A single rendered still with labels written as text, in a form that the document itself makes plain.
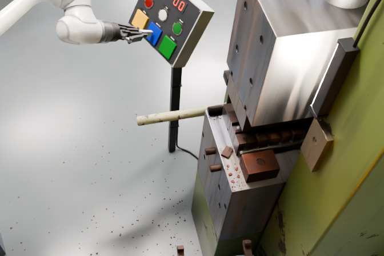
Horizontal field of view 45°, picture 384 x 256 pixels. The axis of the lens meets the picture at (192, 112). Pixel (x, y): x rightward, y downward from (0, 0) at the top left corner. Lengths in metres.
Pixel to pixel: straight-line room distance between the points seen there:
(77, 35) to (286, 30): 0.78
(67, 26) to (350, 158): 1.03
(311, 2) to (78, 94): 2.06
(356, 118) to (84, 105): 2.15
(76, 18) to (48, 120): 1.41
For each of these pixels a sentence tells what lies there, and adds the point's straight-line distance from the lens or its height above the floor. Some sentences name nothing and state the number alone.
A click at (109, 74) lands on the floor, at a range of 3.24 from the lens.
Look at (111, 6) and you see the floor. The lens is 3.76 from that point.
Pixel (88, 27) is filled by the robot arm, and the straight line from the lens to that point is 1.74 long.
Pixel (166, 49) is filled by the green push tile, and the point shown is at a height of 1.00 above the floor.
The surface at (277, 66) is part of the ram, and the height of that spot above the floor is 1.45.
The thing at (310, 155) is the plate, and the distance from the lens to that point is 1.45.
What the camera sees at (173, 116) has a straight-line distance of 2.20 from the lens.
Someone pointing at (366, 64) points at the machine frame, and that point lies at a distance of 1.16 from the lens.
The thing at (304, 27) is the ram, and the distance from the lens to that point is 1.30.
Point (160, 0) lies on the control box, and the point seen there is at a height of 1.12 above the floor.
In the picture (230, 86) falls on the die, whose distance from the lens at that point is 1.71.
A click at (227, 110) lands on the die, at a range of 1.81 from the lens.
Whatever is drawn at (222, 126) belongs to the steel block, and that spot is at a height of 0.91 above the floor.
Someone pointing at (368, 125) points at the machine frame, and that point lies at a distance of 1.19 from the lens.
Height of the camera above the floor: 2.39
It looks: 52 degrees down
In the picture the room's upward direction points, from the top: 6 degrees clockwise
